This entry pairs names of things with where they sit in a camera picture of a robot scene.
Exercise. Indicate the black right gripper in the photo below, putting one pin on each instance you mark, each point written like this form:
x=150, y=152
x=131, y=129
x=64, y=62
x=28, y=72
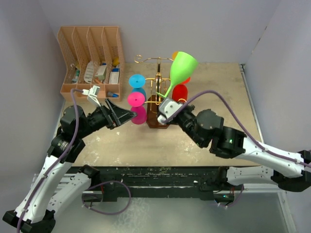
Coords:
x=190, y=108

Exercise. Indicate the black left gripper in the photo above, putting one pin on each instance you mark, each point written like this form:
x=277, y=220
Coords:
x=122, y=114

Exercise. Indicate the pink wine glass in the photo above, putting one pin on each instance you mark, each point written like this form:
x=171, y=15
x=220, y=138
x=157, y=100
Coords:
x=136, y=100

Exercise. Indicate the green wine glass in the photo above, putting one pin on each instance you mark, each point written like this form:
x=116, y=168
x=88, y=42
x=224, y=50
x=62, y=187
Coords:
x=182, y=68

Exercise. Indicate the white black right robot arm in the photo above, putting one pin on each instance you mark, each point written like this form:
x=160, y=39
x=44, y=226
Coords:
x=275, y=166

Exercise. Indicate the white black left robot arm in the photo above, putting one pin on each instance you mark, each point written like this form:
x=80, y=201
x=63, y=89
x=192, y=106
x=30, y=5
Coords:
x=37, y=212

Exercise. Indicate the red wine glass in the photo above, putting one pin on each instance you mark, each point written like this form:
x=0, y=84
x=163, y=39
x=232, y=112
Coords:
x=180, y=91

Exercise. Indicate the gold black wine glass rack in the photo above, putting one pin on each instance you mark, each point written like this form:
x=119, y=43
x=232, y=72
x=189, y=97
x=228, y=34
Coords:
x=157, y=84

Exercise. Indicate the blue wine glass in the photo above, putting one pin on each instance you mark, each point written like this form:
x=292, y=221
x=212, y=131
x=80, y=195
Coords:
x=137, y=82

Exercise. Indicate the yellow wine glass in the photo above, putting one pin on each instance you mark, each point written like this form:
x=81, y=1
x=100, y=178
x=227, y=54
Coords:
x=174, y=55

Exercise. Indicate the grey blue cylinder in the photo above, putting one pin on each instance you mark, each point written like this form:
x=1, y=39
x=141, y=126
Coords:
x=112, y=95

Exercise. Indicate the white blue box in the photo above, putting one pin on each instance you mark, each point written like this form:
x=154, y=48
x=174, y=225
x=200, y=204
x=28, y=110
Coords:
x=114, y=76

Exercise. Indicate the white medicine box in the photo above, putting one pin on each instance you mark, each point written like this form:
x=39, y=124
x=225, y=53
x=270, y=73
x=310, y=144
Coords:
x=100, y=74

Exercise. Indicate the yellow small object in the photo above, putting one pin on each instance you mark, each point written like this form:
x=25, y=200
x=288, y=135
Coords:
x=116, y=62

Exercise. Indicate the peach plastic file organizer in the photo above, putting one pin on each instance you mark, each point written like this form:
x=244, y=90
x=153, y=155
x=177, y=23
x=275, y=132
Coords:
x=84, y=49

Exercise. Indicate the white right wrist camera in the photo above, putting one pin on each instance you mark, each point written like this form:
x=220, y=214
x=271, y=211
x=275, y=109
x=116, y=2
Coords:
x=166, y=110

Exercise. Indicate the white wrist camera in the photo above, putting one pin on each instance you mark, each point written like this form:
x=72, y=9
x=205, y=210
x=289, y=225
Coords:
x=92, y=95
x=166, y=110

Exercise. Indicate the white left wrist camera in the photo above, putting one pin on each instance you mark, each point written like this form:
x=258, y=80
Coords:
x=92, y=95

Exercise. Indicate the aluminium table frame rail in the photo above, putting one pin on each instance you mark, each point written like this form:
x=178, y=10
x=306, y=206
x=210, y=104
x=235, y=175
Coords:
x=221, y=184

